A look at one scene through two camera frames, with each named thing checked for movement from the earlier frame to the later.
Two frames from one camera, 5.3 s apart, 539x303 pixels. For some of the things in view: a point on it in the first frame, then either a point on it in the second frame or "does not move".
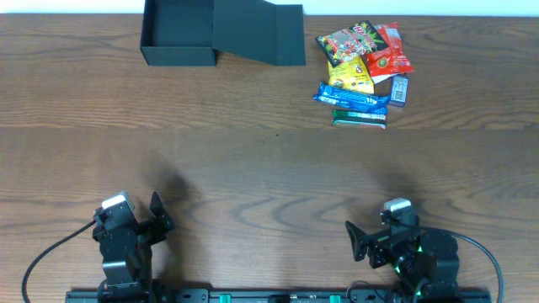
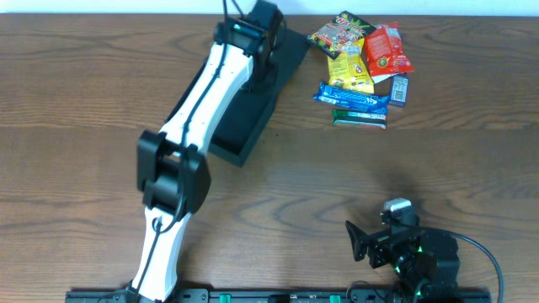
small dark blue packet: x=398 y=90 does not move
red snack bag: x=390 y=61 does not move
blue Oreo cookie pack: x=352 y=99 does not move
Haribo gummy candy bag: x=344 y=45 to x=333 y=37
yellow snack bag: x=353 y=74 does not move
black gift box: x=177 y=33 to x=240 y=130
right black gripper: x=375 y=245 does not move
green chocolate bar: x=343 y=117 does not move
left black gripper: x=147 y=227 to x=256 y=39
